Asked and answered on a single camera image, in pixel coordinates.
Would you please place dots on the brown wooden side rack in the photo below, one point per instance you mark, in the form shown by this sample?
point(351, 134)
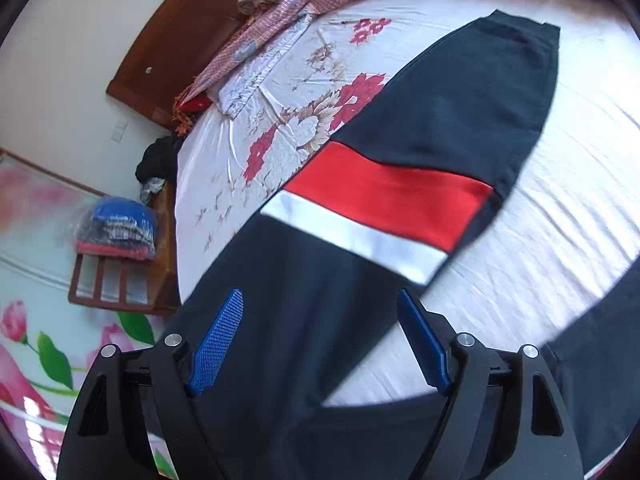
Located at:
point(118, 284)

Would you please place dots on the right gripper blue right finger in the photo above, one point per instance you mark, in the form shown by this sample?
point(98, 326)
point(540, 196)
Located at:
point(504, 417)

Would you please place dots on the black clothes pile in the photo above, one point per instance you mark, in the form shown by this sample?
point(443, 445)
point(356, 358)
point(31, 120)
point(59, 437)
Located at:
point(158, 166)

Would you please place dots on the black red striped sports pants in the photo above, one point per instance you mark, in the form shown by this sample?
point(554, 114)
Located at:
point(474, 178)

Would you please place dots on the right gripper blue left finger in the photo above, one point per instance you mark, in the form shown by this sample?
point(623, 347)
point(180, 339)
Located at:
point(106, 436)

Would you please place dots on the white floral bed sheet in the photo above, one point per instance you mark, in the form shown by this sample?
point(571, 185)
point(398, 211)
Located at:
point(236, 158)

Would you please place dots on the dark wooden headboard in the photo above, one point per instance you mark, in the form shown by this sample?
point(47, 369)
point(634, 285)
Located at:
point(173, 47)

